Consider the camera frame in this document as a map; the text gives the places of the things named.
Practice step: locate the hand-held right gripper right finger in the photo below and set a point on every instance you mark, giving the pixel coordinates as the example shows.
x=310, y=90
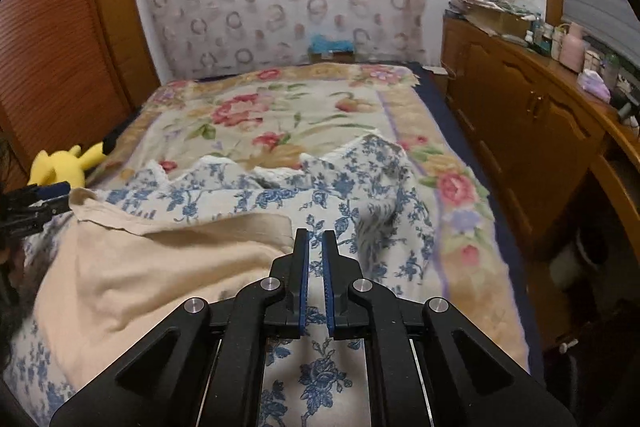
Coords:
x=327, y=287

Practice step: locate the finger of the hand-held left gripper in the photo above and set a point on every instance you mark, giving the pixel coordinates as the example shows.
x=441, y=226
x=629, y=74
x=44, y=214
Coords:
x=42, y=211
x=50, y=189

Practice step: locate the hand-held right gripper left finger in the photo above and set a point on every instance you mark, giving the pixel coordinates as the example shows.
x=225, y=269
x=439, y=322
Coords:
x=302, y=287

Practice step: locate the peach printed t-shirt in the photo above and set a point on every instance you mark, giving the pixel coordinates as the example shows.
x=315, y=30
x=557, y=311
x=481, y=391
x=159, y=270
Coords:
x=150, y=267

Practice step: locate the yellow plush toy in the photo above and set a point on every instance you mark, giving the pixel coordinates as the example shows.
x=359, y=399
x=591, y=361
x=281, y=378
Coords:
x=60, y=164

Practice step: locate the blue floral bed sheet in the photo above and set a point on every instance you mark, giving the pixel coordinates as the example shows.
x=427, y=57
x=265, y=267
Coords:
x=350, y=187

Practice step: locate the wooden louvered wardrobe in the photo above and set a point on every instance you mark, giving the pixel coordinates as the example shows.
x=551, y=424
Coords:
x=60, y=32

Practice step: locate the dark blue mattress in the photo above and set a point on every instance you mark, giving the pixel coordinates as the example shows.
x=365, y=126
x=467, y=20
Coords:
x=450, y=117

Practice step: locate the blue tissue pack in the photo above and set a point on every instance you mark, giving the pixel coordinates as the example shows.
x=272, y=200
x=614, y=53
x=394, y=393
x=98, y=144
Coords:
x=330, y=44

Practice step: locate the grey waste bin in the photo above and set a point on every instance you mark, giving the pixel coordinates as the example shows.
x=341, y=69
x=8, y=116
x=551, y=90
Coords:
x=572, y=264

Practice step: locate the wooden sideboard cabinet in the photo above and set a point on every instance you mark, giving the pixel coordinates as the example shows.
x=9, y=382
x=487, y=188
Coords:
x=510, y=107

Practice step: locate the cardboard box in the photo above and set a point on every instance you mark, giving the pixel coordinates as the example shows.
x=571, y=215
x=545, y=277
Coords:
x=500, y=22

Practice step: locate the purple pouch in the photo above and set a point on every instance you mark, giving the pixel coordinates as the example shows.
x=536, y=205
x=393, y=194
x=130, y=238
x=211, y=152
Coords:
x=594, y=87

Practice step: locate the pink bottle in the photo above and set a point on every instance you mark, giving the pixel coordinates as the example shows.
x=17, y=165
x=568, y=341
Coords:
x=573, y=49

